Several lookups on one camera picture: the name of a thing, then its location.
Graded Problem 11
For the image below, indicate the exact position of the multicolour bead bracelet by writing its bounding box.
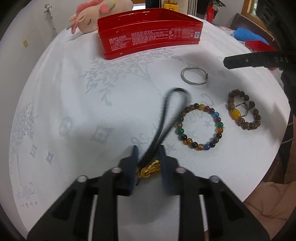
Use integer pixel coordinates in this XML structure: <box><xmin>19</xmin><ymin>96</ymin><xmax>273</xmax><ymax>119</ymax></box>
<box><xmin>176</xmin><ymin>103</ymin><xmax>223</xmax><ymax>151</ymax></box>

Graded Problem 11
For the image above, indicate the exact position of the white curtain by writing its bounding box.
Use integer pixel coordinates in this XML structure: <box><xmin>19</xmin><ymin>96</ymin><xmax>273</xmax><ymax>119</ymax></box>
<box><xmin>189</xmin><ymin>0</ymin><xmax>200</xmax><ymax>15</ymax></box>

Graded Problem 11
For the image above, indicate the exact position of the pink patterned cloth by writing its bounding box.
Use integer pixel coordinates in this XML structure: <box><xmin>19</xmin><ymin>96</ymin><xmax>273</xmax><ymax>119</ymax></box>
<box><xmin>217</xmin><ymin>23</ymin><xmax>235</xmax><ymax>31</ymax></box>

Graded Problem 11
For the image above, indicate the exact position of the blue cloth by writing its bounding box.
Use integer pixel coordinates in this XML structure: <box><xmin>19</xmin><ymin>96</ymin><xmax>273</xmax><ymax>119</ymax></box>
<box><xmin>233</xmin><ymin>28</ymin><xmax>270</xmax><ymax>45</ymax></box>

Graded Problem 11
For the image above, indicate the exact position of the thin silver bangle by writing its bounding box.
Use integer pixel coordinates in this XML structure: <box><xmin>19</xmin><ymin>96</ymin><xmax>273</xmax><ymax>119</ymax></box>
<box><xmin>181</xmin><ymin>67</ymin><xmax>209</xmax><ymax>86</ymax></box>

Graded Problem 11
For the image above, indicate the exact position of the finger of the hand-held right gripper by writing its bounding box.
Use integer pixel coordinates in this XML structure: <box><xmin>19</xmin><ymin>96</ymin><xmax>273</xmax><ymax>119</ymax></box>
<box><xmin>223</xmin><ymin>52</ymin><xmax>267</xmax><ymax>69</ymax></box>

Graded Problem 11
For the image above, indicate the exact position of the red tin box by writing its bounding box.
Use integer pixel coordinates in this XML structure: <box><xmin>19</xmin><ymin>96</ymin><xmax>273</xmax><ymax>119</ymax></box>
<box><xmin>97</xmin><ymin>8</ymin><xmax>204</xmax><ymax>60</ymax></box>

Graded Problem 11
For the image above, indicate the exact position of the small red printed box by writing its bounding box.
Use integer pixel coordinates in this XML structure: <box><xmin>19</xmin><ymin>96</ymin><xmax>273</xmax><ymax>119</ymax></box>
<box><xmin>245</xmin><ymin>40</ymin><xmax>281</xmax><ymax>52</ymax></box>

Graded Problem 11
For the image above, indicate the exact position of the red fire extinguisher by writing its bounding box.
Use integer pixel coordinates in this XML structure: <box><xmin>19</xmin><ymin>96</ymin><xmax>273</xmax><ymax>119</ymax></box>
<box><xmin>207</xmin><ymin>2</ymin><xmax>216</xmax><ymax>21</ymax></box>

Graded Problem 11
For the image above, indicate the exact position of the white patterned tablecloth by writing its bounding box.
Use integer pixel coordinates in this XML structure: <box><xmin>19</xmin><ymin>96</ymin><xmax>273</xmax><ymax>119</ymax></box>
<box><xmin>9</xmin><ymin>14</ymin><xmax>292</xmax><ymax>241</ymax></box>

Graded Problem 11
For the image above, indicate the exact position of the small wooden framed window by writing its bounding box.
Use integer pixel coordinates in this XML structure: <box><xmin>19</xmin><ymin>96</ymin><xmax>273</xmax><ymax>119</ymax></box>
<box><xmin>242</xmin><ymin>0</ymin><xmax>262</xmax><ymax>15</ymax></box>

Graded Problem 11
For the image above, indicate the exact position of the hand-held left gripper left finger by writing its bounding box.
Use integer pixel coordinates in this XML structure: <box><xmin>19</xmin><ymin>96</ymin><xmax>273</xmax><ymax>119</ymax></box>
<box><xmin>26</xmin><ymin>145</ymin><xmax>139</xmax><ymax>241</ymax></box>

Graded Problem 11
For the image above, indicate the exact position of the pink plush toy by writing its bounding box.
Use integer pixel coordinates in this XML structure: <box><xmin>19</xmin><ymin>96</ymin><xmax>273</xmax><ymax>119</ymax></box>
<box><xmin>66</xmin><ymin>0</ymin><xmax>133</xmax><ymax>35</ymax></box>

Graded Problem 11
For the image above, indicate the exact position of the black cord gold pendant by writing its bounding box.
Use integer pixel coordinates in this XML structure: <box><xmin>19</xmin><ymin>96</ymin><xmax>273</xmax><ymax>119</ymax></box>
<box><xmin>135</xmin><ymin>87</ymin><xmax>191</xmax><ymax>186</ymax></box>

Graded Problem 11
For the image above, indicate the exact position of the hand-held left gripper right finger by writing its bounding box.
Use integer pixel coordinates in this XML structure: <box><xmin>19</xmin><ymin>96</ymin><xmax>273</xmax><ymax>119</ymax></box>
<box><xmin>158</xmin><ymin>145</ymin><xmax>270</xmax><ymax>241</ymax></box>

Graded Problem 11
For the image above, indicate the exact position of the yellow block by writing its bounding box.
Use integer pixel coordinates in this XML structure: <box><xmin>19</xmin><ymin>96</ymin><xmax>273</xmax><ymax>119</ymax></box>
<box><xmin>163</xmin><ymin>0</ymin><xmax>179</xmax><ymax>11</ymax></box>

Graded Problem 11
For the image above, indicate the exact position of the dark blue book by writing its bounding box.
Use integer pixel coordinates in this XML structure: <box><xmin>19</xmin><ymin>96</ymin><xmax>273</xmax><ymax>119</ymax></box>
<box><xmin>146</xmin><ymin>0</ymin><xmax>162</xmax><ymax>10</ymax></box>

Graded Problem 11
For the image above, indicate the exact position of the dark wooden headboard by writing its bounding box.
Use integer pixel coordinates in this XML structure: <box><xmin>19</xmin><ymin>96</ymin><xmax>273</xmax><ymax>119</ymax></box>
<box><xmin>231</xmin><ymin>13</ymin><xmax>278</xmax><ymax>47</ymax></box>

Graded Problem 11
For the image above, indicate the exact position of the brown bead bracelet yellow bead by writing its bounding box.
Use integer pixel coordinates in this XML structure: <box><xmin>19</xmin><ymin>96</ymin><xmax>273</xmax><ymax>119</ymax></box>
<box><xmin>228</xmin><ymin>89</ymin><xmax>262</xmax><ymax>131</ymax></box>

